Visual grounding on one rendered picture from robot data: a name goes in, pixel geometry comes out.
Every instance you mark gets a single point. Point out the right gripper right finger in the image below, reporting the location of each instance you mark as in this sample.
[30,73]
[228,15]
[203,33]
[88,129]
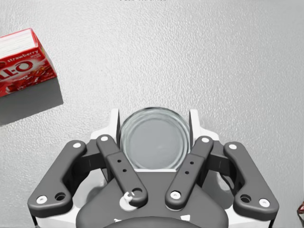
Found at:
[242,171]

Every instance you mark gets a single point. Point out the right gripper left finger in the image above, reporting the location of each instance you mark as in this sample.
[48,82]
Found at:
[71,166]

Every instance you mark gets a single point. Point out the round can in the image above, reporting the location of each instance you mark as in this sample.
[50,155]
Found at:
[154,142]

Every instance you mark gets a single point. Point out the red and white carton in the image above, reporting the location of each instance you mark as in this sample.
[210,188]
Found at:
[301,210]

